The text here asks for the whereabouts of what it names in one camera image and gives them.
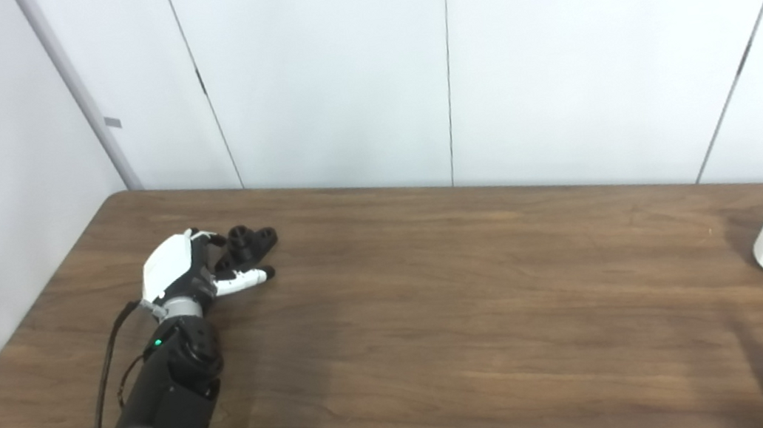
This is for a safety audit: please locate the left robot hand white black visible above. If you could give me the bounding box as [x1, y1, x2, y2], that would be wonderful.
[131, 217, 281, 327]

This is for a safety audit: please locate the black plastic holder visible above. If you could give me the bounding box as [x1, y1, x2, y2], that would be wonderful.
[208, 221, 282, 276]

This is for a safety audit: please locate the thin black left arm wire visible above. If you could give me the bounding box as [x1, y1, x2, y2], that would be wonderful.
[112, 350, 157, 410]

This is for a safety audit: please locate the gray wall corner post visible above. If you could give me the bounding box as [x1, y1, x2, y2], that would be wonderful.
[16, 0, 143, 205]

